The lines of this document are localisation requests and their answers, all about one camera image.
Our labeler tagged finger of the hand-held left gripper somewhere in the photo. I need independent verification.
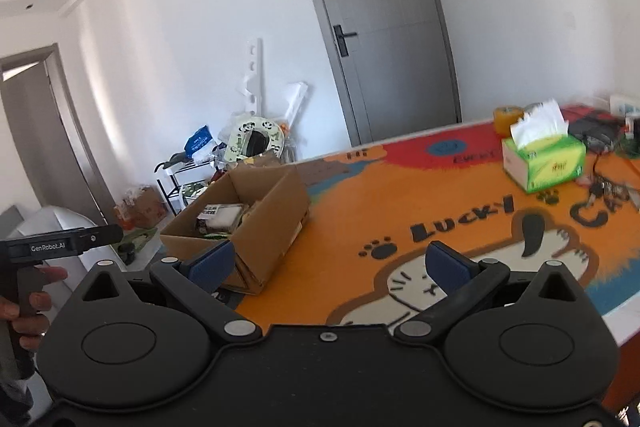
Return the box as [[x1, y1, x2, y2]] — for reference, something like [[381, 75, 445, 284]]
[[74, 225, 125, 253]]

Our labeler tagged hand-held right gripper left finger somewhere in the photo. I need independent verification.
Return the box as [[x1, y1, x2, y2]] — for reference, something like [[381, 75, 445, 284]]
[[72, 240, 264, 344]]

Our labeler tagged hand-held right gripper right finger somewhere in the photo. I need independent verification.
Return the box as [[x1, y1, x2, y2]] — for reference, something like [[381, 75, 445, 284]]
[[394, 241, 592, 346]]

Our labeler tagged black white snack packet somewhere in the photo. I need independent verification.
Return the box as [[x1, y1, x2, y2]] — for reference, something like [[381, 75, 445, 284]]
[[194, 203, 250, 233]]

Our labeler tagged person's left hand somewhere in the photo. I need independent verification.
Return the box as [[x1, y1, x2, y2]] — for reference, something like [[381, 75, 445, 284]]
[[0, 267, 69, 352]]

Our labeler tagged printed cardboard box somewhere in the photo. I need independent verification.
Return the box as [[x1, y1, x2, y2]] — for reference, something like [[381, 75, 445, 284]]
[[122, 186, 169, 228]]

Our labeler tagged black shoe rack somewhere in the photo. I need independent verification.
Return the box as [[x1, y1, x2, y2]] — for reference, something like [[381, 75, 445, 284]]
[[154, 159, 227, 216]]

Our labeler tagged colourful cartoon table mat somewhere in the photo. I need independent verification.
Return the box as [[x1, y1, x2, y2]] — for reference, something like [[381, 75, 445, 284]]
[[234, 104, 640, 349]]

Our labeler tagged brown wooden door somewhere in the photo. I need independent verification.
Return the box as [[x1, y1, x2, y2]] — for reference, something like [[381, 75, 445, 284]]
[[0, 44, 119, 234]]

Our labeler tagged panda print toilet seat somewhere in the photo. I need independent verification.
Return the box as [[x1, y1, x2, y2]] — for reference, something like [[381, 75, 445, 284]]
[[224, 115, 286, 163]]

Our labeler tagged blue plastic bag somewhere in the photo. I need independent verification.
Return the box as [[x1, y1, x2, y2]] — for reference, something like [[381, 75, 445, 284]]
[[183, 125, 214, 158]]

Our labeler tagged green tissue box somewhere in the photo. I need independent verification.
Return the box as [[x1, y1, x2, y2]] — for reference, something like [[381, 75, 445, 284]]
[[501, 99, 587, 194]]

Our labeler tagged yellow tape roll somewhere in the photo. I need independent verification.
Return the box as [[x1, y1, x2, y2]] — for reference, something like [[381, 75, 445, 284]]
[[493, 105, 525, 138]]

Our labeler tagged bunch of keys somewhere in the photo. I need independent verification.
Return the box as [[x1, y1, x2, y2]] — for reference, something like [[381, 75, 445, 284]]
[[587, 178, 634, 206]]

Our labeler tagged short white foam board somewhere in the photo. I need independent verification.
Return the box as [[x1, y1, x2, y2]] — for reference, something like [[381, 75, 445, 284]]
[[282, 81, 309, 123]]

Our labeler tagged tall white foam board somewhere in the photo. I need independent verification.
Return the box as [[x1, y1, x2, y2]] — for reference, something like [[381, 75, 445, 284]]
[[238, 37, 264, 118]]

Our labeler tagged orange chair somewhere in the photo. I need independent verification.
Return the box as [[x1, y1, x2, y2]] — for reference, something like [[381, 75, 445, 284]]
[[602, 372, 640, 414]]

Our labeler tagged grey door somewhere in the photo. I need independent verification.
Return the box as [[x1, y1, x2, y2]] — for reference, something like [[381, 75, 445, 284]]
[[288, 0, 462, 147]]

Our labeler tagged black door handle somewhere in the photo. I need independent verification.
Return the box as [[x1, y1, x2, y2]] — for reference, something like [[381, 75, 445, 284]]
[[333, 25, 359, 57]]

